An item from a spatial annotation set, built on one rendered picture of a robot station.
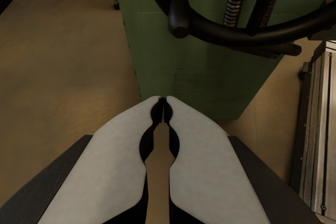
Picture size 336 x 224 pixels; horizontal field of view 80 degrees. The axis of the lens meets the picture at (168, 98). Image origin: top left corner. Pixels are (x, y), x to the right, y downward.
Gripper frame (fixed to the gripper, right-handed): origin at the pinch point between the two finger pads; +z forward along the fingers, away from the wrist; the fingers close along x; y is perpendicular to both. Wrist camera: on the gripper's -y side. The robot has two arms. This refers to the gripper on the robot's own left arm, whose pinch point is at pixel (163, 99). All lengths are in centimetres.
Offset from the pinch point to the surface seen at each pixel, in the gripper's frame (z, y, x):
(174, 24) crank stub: 9.5, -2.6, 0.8
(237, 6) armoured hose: 22.6, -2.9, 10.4
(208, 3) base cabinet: 37.6, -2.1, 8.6
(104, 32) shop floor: 119, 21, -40
